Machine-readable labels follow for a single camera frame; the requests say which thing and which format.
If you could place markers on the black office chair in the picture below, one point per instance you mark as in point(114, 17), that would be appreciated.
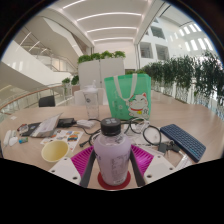
point(46, 101)

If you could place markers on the black power bank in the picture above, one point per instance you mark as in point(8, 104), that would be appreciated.
point(66, 122)

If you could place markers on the white paper sheet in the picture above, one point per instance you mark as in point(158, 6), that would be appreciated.
point(13, 117)

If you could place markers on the cream yellow mug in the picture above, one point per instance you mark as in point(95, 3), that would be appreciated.
point(55, 151)

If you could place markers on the small teal marker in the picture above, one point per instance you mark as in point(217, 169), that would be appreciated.
point(23, 140)

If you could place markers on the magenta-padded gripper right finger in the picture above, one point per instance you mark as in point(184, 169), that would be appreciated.
point(160, 166)

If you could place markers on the flat round red coaster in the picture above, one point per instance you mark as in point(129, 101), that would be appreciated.
point(113, 187)

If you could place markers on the row of tall green plants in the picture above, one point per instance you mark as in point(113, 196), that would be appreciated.
point(186, 76)

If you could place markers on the purple drink bottle black cap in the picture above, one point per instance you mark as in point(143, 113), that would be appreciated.
point(111, 156)

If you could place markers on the white computer mouse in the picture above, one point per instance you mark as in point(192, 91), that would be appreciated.
point(13, 141)

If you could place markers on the colourful sticker sheet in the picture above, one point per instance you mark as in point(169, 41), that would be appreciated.
point(71, 136)

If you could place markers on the green bushy plant strip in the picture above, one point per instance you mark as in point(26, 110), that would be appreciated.
point(100, 56)

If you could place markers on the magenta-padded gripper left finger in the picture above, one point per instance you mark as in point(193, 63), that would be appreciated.
point(63, 168)

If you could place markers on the potted green plants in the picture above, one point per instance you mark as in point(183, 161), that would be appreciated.
point(74, 80)

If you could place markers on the white power strip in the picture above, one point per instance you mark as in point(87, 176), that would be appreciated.
point(7, 137)

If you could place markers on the tall white cabinet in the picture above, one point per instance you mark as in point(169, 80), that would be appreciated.
point(96, 71)

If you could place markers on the white chair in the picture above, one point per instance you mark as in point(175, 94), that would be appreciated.
point(79, 98)

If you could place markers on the green cat print tote bag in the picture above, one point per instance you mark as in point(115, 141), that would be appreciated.
point(116, 100)

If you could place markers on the clear shaker bottle white lid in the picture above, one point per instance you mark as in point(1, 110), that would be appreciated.
point(91, 103)

